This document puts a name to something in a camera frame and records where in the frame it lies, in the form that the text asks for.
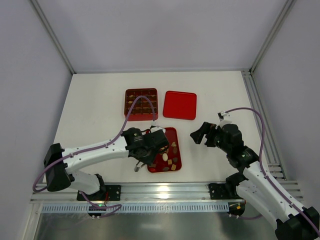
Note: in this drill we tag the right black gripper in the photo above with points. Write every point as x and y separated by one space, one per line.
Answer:
208 136

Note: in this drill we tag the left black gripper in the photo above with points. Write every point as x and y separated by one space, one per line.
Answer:
146 157

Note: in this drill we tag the red box lid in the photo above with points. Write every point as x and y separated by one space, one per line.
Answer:
180 105

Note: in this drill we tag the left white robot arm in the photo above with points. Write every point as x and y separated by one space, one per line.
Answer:
63 166

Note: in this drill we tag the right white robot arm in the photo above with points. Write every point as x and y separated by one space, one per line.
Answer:
290 219

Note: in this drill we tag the white oval chocolate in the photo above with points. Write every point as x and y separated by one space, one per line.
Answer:
165 157

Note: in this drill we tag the heart shaped tan chocolate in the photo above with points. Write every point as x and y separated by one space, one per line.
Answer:
173 144

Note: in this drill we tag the red compartment chocolate box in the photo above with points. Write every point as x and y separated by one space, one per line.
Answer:
142 111

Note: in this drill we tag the red rectangular tray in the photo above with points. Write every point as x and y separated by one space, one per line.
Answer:
172 136

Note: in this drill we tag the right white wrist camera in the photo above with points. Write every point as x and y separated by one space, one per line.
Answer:
224 119

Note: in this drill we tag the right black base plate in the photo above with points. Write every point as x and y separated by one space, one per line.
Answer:
218 191

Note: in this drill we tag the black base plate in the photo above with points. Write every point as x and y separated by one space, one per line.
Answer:
218 191
113 192

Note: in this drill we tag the aluminium front rail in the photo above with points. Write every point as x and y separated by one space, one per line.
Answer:
142 191

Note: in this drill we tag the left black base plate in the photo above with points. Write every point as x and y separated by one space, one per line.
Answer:
113 192

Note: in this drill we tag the slotted cable duct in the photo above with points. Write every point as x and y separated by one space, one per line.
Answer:
142 207

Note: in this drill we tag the right aluminium frame rails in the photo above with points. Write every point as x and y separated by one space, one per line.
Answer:
269 145

